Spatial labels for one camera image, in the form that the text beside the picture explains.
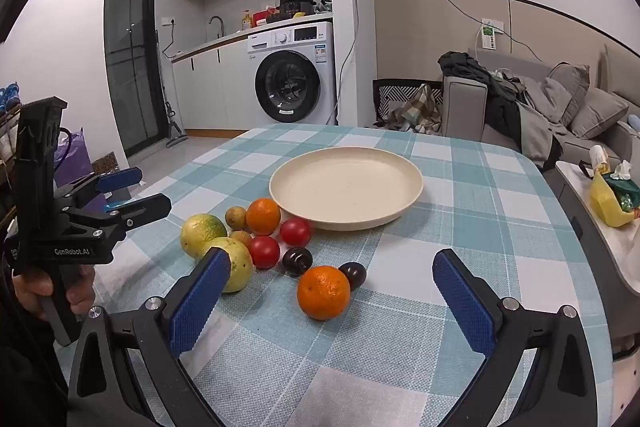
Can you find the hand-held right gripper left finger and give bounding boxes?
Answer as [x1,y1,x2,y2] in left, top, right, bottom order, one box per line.
[66,248,236,427]

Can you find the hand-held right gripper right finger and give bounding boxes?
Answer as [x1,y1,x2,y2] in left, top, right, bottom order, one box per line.
[431,248,601,427]

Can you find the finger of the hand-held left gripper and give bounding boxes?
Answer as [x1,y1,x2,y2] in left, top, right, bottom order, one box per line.
[55,167,144,208]
[64,193,173,241]

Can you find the pale yellow guava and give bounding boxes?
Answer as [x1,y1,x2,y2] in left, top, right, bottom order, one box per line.
[200,237,254,294]

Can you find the yellow-green guava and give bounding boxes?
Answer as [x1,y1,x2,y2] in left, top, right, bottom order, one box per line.
[180,213,228,260]

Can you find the dark purple plum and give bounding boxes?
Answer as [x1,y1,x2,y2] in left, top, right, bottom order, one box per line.
[281,247,314,277]
[338,261,367,292]

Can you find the red tomato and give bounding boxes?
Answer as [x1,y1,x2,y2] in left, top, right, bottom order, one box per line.
[279,217,314,247]
[248,235,281,269]

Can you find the orange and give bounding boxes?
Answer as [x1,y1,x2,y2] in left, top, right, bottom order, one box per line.
[297,265,352,322]
[245,198,282,236]

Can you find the cream round plate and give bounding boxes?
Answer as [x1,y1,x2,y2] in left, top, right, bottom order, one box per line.
[269,148,425,232]

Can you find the person's left hand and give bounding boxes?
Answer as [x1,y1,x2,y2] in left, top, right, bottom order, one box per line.
[12,266,97,323]

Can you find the purple bag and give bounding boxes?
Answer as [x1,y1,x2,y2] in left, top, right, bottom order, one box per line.
[54,129,108,208]

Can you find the shoe rack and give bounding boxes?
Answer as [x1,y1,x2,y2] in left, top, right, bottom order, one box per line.
[0,82,32,228]

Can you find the stick vacuum cleaner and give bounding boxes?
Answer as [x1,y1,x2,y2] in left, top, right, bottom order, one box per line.
[152,27,190,146]

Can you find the blue checked tablecloth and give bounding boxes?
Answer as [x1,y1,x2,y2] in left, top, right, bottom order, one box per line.
[52,123,616,427]

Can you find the dark glass door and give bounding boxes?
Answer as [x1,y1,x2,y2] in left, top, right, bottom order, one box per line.
[102,0,168,158]

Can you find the white base cabinets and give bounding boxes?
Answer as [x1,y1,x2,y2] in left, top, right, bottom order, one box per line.
[171,48,251,132]

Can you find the white side table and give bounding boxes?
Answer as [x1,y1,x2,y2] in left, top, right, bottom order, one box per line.
[555,160,640,295]

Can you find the yellow bag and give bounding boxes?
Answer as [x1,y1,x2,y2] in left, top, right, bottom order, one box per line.
[589,169,640,228]

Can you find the white washing machine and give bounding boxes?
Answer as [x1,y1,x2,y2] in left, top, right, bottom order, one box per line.
[246,22,337,126]

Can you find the grey sofa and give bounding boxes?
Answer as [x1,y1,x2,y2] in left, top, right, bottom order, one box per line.
[442,44,640,228]

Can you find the plaid cloth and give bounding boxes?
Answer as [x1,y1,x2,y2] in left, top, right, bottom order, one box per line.
[385,83,444,134]

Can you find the dark clothes pile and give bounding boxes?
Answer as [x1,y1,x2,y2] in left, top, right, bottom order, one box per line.
[438,51,563,172]

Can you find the black patterned chair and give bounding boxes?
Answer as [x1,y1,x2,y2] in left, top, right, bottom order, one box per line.
[372,78,446,135]

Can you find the grey cushion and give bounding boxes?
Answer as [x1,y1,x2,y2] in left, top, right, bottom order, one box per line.
[545,62,591,125]
[570,87,630,140]

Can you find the black pressure cooker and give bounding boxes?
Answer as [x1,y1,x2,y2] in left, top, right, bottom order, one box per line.
[278,0,317,18]

